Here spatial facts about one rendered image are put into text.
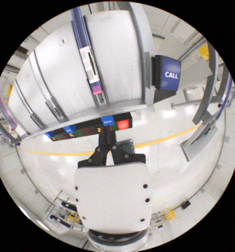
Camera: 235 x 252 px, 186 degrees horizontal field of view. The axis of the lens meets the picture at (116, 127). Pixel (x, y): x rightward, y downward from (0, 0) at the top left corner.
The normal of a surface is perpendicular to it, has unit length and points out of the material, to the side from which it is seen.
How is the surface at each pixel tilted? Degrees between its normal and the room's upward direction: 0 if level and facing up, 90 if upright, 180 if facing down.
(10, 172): 90
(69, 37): 42
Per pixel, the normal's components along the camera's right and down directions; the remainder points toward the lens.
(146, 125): -0.04, 0.11
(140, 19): 0.10, 0.74
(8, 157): 0.98, -0.18
